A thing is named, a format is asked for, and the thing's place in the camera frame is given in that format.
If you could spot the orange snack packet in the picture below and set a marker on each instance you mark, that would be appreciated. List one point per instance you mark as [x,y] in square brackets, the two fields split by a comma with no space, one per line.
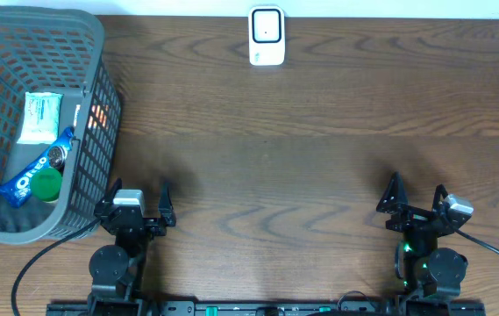
[97,118]

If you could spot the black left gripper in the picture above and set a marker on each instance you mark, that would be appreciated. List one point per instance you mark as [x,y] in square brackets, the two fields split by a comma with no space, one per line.
[155,226]

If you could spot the white barcode scanner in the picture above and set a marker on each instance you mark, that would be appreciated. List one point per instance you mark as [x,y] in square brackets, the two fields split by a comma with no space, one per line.
[266,35]

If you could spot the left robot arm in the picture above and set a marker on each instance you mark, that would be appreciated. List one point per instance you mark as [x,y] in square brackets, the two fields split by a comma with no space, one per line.
[117,269]

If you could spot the pale green wipes packet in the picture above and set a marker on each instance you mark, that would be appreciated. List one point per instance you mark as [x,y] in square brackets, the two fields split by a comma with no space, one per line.
[41,118]

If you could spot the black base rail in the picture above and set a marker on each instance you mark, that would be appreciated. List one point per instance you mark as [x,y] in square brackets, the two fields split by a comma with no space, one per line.
[190,308]

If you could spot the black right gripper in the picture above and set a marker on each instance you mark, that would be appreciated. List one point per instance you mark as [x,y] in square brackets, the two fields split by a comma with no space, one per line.
[412,215]

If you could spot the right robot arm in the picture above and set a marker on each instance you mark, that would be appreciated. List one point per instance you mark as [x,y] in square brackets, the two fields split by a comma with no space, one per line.
[430,274]

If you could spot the green lid white jar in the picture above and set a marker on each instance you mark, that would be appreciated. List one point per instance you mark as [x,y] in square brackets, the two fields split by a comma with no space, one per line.
[46,185]

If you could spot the grey plastic mesh basket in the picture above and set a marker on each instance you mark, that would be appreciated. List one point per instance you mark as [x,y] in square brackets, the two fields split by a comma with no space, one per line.
[59,51]

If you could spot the blue Oreo cookie pack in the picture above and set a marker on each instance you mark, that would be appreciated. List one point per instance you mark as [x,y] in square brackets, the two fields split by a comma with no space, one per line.
[17,190]

